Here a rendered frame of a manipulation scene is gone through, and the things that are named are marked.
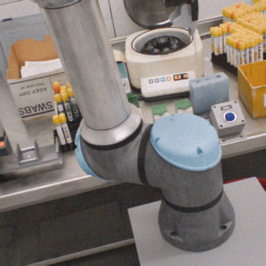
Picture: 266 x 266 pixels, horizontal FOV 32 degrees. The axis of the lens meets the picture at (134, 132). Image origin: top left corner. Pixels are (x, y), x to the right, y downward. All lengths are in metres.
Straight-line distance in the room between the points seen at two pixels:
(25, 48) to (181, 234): 0.99
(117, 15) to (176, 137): 0.97
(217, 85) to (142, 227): 0.49
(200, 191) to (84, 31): 0.34
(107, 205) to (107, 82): 1.26
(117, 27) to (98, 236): 0.81
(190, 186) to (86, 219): 1.16
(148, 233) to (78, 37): 0.44
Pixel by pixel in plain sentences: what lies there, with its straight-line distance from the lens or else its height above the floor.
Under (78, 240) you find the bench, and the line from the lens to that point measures 1.87.
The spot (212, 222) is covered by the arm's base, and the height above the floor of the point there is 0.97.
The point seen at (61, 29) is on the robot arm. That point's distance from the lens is 0.69.
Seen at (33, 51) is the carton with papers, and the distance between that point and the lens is 1.65.
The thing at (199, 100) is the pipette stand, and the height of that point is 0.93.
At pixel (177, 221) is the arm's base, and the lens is 0.87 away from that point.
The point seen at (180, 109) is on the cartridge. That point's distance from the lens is 1.23.
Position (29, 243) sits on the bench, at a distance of 1.93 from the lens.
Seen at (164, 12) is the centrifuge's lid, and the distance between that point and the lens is 1.65.
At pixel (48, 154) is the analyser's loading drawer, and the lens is 1.21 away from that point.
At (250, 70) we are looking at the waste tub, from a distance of 1.35.
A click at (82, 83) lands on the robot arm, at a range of 0.74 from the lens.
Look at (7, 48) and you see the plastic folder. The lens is 1.70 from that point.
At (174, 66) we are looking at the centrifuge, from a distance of 1.40.
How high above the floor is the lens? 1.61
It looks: 35 degrees down
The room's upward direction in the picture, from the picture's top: 11 degrees counter-clockwise
